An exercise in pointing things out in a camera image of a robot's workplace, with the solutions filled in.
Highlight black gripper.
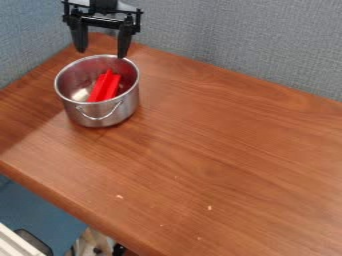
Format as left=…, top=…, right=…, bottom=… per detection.
left=60, top=0, right=143, bottom=59

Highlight red star-shaped block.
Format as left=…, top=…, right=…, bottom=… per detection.
left=87, top=69, right=122, bottom=102

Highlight metal pot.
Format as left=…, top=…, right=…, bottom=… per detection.
left=54, top=54, right=141, bottom=128

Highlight white striped object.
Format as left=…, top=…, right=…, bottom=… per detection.
left=0, top=223, right=54, bottom=256

